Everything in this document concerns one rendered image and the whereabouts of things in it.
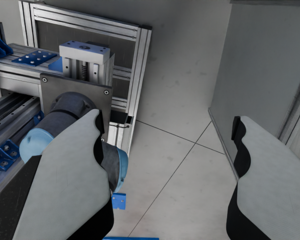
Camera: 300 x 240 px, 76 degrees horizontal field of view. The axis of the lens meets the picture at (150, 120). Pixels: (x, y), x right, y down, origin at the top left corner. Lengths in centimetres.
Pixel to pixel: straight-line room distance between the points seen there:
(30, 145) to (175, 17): 133
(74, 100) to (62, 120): 9
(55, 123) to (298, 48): 80
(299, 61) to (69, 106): 75
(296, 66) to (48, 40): 143
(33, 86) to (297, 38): 95
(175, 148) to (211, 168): 50
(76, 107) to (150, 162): 169
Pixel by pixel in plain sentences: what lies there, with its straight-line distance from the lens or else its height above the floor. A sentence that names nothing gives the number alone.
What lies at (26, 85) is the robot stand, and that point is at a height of 95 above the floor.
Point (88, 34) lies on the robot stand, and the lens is 147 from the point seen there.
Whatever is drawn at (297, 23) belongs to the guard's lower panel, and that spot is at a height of 82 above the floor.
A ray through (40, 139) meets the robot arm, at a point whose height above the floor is 126.
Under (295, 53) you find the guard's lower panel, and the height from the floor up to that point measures 87.
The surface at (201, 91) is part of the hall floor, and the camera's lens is 176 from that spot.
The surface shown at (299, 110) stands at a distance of 80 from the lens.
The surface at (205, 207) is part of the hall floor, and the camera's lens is 287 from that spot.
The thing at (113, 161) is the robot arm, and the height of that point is 123.
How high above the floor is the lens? 158
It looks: 58 degrees down
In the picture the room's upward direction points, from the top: 174 degrees counter-clockwise
